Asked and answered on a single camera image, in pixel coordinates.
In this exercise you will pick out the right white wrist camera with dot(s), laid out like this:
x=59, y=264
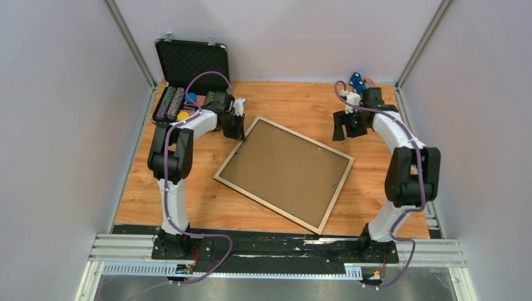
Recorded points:
x=352, y=100

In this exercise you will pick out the black poker chip case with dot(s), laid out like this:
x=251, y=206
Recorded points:
x=181, y=62

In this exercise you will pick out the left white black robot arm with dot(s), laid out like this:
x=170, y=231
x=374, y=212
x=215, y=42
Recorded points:
x=171, y=159

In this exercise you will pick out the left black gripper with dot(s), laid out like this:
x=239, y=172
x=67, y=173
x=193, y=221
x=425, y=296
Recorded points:
x=239, y=133

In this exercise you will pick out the yellow poker chip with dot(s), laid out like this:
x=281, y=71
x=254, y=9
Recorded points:
x=183, y=116

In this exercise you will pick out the blue orange tape dispenser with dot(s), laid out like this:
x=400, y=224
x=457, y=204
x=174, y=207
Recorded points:
x=359, y=83

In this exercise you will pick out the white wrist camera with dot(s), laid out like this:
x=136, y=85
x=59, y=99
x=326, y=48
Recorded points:
x=238, y=107
x=352, y=100

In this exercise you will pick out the blue poker chip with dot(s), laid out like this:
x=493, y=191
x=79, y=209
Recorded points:
x=190, y=97

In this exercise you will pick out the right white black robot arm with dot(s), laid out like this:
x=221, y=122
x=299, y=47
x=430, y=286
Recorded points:
x=412, y=178

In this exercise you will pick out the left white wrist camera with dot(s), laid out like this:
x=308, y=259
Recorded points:
x=238, y=107

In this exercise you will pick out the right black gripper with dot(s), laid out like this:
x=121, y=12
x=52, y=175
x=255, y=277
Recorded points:
x=339, y=118

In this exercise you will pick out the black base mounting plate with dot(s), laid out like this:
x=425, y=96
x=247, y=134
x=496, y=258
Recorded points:
x=277, y=253

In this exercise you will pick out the aluminium rail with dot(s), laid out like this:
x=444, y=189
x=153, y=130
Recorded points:
x=428, y=252

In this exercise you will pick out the wooden picture frame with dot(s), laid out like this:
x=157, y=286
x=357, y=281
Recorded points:
x=232, y=162

